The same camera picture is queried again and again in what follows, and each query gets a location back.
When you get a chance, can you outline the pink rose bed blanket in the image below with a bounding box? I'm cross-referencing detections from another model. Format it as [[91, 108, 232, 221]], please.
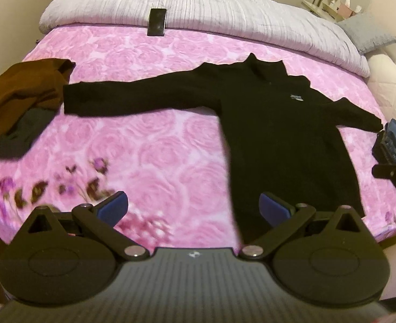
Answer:
[[0, 25, 381, 248]]

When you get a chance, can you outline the black zip sweater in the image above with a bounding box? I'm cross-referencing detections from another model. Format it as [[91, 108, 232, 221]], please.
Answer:
[[64, 55, 382, 243]]

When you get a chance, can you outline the dark garment under brown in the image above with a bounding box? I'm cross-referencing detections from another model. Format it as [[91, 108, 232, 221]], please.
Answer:
[[0, 108, 58, 160]]

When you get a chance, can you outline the black phone on bed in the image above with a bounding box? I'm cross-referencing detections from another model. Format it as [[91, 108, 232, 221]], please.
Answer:
[[147, 8, 166, 37]]

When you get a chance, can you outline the grey pillow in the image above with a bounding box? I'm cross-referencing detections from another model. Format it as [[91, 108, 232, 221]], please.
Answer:
[[337, 13, 396, 55]]

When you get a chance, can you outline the brown garment pile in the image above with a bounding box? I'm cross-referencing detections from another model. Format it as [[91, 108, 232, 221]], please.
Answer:
[[0, 58, 76, 136]]

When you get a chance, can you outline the white ribbed duvet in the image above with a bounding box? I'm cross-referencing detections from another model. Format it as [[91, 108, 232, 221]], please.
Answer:
[[39, 0, 370, 77]]

